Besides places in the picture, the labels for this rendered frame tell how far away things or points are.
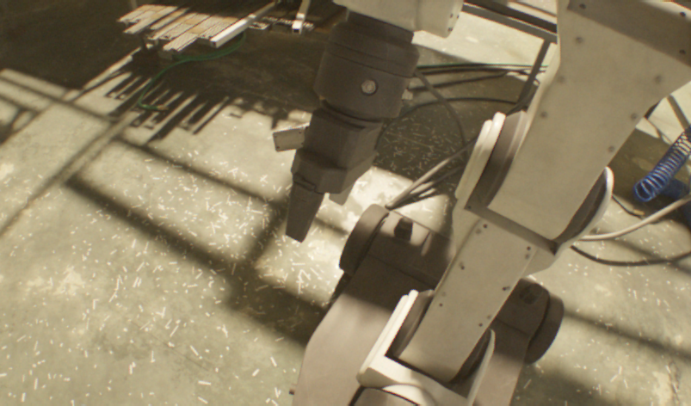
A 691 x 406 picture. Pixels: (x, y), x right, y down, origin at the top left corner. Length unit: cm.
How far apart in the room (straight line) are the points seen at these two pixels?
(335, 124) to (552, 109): 24
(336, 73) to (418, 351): 48
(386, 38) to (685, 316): 151
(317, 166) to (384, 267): 57
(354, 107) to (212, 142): 113
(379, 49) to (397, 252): 61
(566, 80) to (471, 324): 40
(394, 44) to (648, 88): 26
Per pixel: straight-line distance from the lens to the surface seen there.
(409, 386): 60
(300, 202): 34
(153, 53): 211
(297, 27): 138
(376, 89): 32
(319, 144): 34
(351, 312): 80
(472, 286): 58
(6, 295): 140
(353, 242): 88
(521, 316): 89
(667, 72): 41
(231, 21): 157
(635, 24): 42
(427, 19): 32
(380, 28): 32
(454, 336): 62
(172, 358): 101
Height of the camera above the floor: 92
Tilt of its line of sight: 51 degrees down
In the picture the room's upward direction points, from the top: 5 degrees clockwise
